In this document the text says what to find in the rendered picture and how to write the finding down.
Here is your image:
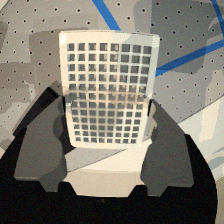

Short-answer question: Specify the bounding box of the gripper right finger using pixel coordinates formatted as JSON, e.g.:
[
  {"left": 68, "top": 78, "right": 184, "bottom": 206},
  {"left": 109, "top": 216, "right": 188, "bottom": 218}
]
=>
[{"left": 140, "top": 99, "right": 218, "bottom": 224}]

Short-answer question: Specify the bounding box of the black rectangular plate nest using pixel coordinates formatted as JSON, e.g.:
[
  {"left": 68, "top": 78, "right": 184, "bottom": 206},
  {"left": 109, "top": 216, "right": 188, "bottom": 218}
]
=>
[{"left": 13, "top": 87, "right": 77, "bottom": 155}]

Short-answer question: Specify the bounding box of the blue tape outline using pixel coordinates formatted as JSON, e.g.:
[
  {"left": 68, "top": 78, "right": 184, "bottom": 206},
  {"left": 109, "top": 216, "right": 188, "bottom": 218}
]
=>
[{"left": 92, "top": 0, "right": 224, "bottom": 77}]

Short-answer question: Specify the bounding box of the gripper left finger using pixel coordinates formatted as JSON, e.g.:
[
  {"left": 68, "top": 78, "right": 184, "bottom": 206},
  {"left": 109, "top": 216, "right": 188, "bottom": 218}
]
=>
[{"left": 0, "top": 96, "right": 68, "bottom": 224}]

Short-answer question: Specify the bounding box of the grey flat base plate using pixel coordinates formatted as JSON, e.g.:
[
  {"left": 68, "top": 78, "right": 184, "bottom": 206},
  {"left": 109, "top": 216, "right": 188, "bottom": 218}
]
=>
[{"left": 0, "top": 0, "right": 224, "bottom": 173}]

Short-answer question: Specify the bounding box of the beige well plate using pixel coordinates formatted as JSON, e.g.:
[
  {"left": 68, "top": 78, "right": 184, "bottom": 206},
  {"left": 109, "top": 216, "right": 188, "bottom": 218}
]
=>
[{"left": 59, "top": 30, "right": 160, "bottom": 149}]

